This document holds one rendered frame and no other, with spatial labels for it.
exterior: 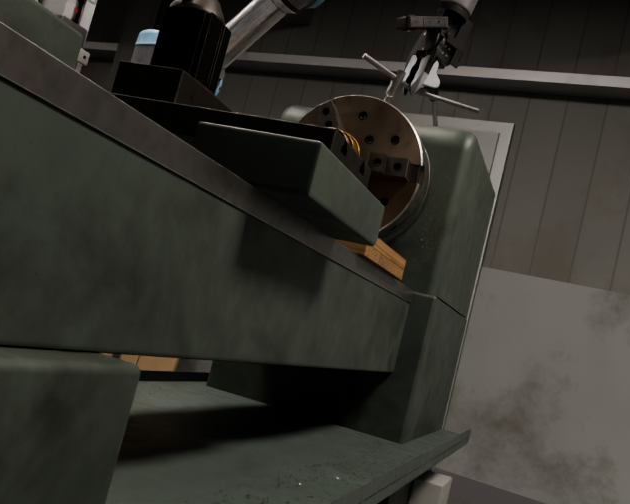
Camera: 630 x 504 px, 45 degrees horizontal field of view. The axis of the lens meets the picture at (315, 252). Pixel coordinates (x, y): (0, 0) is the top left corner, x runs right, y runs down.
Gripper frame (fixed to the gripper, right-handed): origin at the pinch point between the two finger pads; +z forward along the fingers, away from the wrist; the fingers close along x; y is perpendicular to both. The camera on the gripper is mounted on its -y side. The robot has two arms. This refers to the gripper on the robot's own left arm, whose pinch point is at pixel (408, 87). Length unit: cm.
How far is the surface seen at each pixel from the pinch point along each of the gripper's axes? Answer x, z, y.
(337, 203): -67, 37, -44
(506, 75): 203, -104, 185
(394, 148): -9.0, 15.0, -2.2
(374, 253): -38, 38, -16
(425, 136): 0.7, 6.7, 10.3
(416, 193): -14.8, 21.7, 3.6
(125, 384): -86, 58, -65
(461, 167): -7.6, 10.2, 16.9
